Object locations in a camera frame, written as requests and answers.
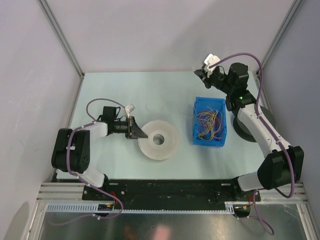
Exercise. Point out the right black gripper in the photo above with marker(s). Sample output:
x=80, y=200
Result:
x=202, y=74

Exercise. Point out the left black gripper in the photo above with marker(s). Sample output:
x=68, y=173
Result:
x=133, y=131

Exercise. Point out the white cable spool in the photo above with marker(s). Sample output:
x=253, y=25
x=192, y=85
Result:
x=162, y=142

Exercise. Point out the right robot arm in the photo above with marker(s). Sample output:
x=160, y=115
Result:
x=282, y=162

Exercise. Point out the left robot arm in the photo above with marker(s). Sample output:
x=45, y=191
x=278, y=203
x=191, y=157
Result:
x=72, y=149

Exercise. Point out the blue plastic bin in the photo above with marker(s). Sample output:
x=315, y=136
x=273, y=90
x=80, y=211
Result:
x=210, y=122

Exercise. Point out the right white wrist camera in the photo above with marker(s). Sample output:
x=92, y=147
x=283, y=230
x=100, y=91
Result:
x=209, y=63

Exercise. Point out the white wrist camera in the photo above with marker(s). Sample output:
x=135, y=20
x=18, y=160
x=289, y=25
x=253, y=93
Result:
x=209, y=63
x=128, y=109

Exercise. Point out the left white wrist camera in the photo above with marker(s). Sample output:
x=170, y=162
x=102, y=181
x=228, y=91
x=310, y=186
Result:
x=128, y=109

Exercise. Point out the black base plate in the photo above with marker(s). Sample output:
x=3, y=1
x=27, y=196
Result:
x=177, y=195

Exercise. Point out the dark grey cable spool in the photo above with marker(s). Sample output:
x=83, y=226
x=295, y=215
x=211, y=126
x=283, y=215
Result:
x=246, y=132

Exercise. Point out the right aluminium frame post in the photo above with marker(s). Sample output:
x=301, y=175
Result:
x=282, y=30

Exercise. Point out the aluminium frame post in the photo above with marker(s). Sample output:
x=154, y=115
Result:
x=282, y=30
x=57, y=30

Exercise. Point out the slotted grey cable duct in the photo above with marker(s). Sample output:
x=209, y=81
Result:
x=58, y=207

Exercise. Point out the left aluminium frame post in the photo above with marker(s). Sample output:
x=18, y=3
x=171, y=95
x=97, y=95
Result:
x=57, y=30

